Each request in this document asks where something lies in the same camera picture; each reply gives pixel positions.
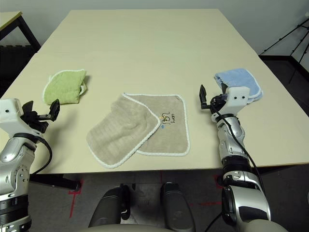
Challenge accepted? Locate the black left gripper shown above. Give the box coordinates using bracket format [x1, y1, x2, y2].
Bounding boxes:
[20, 98, 61, 134]

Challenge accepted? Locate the beige towel with white trim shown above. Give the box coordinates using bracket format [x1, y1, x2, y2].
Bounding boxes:
[86, 92, 189, 169]

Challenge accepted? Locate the beige robot torso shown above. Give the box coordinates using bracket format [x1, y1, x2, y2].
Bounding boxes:
[79, 223, 169, 232]

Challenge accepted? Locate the black foam floor mat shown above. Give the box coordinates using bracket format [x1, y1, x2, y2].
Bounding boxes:
[0, 44, 39, 97]

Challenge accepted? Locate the wood side table black frame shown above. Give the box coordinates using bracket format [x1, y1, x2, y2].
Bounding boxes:
[0, 11, 42, 53]

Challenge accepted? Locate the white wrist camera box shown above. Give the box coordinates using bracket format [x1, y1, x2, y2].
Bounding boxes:
[0, 98, 41, 135]
[225, 86, 251, 114]

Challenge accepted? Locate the dark grey robot left leg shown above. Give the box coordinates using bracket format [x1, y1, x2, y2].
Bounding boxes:
[88, 185, 131, 229]

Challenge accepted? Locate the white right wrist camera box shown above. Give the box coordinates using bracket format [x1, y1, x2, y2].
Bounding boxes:
[225, 86, 251, 114]

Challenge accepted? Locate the dark grey robot right leg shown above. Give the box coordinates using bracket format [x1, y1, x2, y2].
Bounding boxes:
[160, 182, 195, 232]

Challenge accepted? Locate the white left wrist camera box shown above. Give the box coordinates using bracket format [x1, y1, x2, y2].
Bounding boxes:
[0, 98, 41, 135]

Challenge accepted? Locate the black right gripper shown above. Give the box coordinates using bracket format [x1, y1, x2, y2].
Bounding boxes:
[199, 82, 228, 114]

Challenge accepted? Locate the black left wrist camera cable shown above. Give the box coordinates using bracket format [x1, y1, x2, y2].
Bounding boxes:
[14, 132, 53, 175]

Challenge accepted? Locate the light blue folded towel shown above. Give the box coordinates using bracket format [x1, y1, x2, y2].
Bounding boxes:
[214, 68, 263, 104]

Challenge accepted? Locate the black tripod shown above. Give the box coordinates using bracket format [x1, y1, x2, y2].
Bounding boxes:
[259, 18, 309, 63]

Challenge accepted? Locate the green folded towel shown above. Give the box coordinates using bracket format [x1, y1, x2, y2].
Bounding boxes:
[42, 69, 88, 105]

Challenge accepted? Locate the dark grey robot leg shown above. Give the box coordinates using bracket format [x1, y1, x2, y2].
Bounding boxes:
[160, 182, 195, 232]
[88, 185, 131, 229]

